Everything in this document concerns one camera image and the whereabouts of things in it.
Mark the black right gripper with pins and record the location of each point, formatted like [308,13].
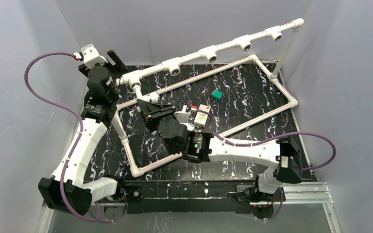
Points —
[152,118]

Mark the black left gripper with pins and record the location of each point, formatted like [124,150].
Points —
[87,70]

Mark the white PVC pipe frame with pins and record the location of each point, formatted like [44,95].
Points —
[252,107]

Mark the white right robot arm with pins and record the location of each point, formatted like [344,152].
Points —
[281,156]

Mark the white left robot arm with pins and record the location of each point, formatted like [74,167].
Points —
[65,189]

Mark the beige cardboard small box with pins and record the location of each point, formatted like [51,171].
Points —
[201,118]

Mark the green small box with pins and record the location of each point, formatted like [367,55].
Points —
[216,94]

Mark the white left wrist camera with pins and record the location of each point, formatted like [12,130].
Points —
[91,56]

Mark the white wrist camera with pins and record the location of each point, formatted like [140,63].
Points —
[91,56]
[185,113]

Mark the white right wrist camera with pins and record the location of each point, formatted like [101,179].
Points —
[185,113]

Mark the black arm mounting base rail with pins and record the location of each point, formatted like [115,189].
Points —
[239,196]

